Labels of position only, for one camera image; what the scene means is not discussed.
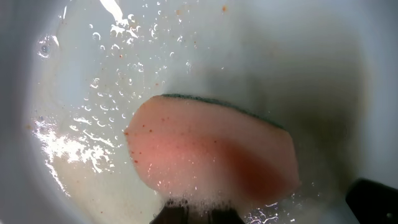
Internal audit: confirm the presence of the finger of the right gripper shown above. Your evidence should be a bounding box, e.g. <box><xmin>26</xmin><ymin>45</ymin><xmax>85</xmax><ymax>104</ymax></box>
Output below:
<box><xmin>345</xmin><ymin>179</ymin><xmax>397</xmax><ymax>224</ymax></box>

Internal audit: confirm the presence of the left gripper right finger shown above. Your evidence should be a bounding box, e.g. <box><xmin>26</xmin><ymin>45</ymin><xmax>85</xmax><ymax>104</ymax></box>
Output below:
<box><xmin>208</xmin><ymin>202</ymin><xmax>244</xmax><ymax>224</ymax></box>

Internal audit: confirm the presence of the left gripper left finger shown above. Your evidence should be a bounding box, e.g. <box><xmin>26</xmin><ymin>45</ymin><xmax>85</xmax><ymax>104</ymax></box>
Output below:
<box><xmin>150</xmin><ymin>199</ymin><xmax>189</xmax><ymax>224</ymax></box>

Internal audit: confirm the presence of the pink sponge with green scourer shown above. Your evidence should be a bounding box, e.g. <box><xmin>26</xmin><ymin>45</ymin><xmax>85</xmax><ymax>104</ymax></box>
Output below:
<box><xmin>124</xmin><ymin>95</ymin><xmax>300</xmax><ymax>203</ymax></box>

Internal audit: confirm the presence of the light blue plate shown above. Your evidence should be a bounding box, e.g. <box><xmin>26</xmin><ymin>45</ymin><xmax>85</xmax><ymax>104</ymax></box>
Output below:
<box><xmin>1</xmin><ymin>1</ymin><xmax>397</xmax><ymax>223</ymax></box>

